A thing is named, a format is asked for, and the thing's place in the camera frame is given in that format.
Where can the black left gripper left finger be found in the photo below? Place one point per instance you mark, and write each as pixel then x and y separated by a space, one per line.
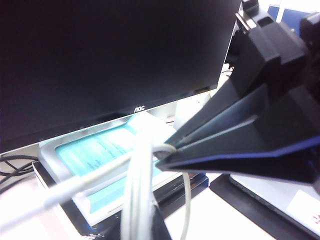
pixel 117 230

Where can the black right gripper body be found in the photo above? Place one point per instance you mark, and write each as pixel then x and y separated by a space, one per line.
pixel 275 50

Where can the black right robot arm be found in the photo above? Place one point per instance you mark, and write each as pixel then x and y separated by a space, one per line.
pixel 312 37

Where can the white flat box red print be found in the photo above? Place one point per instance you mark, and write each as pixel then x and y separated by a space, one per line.
pixel 270 192

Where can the teal book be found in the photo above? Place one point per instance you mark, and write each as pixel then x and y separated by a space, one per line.
pixel 107 197

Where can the blue partition board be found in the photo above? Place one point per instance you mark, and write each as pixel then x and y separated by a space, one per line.
pixel 292 20

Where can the black AOC monitor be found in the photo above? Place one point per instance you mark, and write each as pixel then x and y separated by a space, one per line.
pixel 100 50

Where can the black desk mat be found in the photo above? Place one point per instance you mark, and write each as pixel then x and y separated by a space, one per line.
pixel 237 205

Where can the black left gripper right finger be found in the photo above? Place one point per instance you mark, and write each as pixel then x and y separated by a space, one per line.
pixel 160 225

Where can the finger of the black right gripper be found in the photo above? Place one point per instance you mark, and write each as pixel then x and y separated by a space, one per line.
pixel 220 110
pixel 250 155

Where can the teal and silver monitor stand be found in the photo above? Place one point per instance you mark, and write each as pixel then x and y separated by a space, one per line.
pixel 48 156

